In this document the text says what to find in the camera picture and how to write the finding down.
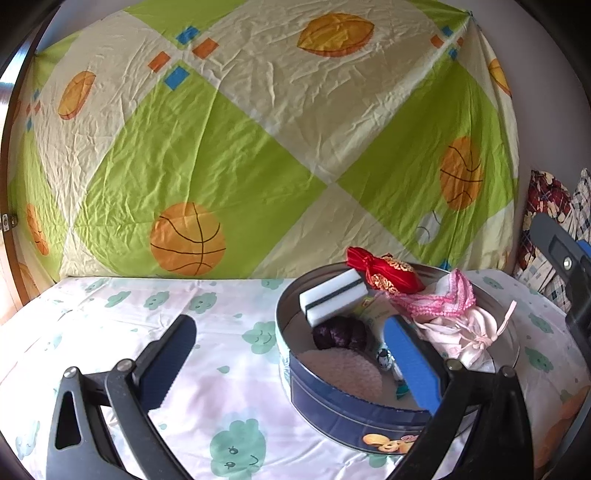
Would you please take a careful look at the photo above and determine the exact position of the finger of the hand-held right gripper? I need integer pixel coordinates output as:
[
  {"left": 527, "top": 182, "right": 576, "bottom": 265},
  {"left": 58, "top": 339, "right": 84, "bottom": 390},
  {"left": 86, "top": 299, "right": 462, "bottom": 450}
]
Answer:
[{"left": 530, "top": 213, "right": 591, "bottom": 344}]

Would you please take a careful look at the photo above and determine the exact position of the pink lace trimmed cloth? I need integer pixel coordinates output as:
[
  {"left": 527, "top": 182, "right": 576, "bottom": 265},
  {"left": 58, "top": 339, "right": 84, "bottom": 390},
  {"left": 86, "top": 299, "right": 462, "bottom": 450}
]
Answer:
[{"left": 390, "top": 270, "right": 476, "bottom": 319}]

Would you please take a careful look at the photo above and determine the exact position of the sports print bedsheet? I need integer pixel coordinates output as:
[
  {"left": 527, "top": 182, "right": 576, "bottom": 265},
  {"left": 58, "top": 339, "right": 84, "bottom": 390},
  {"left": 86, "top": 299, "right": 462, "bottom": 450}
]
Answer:
[{"left": 9, "top": 0, "right": 518, "bottom": 282}]

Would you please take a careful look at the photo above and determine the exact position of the purple cloth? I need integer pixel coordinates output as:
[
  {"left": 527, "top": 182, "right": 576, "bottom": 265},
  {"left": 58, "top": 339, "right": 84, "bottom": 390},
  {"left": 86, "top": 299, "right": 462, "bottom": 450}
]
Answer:
[{"left": 312, "top": 316, "right": 372, "bottom": 352}]

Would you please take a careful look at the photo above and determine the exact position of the pink satin pouch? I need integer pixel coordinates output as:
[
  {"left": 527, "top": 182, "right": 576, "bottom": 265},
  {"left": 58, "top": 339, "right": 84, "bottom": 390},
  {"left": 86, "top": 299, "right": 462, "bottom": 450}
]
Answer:
[{"left": 413, "top": 302, "right": 518, "bottom": 370}]

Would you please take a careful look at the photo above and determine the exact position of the cloud print tablecloth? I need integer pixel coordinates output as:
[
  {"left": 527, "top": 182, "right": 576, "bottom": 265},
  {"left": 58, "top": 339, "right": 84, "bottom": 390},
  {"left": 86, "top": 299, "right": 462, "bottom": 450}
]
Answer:
[{"left": 0, "top": 268, "right": 591, "bottom": 480}]

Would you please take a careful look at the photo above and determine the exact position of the small teal item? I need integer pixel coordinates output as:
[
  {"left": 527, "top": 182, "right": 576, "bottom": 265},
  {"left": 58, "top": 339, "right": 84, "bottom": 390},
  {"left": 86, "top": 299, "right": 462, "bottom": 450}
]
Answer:
[{"left": 394, "top": 364, "right": 411, "bottom": 398}]

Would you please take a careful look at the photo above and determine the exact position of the pink fluffy pad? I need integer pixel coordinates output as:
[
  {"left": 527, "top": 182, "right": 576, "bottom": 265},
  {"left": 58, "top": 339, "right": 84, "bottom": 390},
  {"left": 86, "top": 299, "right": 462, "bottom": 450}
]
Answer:
[{"left": 293, "top": 349, "right": 384, "bottom": 403}]

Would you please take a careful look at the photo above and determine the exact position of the white sponge with dark stripe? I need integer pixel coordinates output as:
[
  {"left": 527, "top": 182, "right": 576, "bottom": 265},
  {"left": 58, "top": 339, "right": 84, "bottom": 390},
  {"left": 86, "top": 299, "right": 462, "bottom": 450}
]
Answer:
[{"left": 299, "top": 268, "right": 369, "bottom": 326}]

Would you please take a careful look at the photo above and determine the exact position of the red plaid bear blanket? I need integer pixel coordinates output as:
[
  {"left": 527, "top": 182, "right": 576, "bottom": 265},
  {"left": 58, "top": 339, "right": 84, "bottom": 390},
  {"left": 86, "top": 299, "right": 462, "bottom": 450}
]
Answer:
[{"left": 515, "top": 170, "right": 573, "bottom": 278}]

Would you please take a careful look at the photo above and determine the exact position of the white blue check cloth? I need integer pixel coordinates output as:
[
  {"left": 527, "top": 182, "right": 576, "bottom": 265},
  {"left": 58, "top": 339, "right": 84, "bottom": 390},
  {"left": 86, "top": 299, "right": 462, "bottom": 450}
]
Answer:
[{"left": 519, "top": 249, "right": 573, "bottom": 315}]

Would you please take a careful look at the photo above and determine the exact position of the red embroidered pouch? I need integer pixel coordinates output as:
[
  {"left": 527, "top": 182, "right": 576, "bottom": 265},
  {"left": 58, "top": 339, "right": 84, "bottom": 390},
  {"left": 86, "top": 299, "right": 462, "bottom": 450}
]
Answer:
[{"left": 346, "top": 247, "right": 426, "bottom": 294}]

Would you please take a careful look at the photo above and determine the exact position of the round blue metal tin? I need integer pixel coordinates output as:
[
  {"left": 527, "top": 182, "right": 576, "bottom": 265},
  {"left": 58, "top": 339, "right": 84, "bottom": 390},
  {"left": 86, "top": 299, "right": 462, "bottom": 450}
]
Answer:
[{"left": 276, "top": 263, "right": 520, "bottom": 455}]

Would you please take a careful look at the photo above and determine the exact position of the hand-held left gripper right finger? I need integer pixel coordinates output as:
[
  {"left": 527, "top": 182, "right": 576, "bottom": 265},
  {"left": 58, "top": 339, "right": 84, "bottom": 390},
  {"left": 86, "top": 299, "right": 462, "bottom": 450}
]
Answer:
[{"left": 383, "top": 316, "right": 534, "bottom": 480}]

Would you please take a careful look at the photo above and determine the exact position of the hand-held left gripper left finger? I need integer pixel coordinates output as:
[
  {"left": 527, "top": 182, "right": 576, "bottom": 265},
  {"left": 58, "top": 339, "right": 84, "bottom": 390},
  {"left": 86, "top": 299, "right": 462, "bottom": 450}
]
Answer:
[{"left": 45, "top": 315, "right": 198, "bottom": 480}]

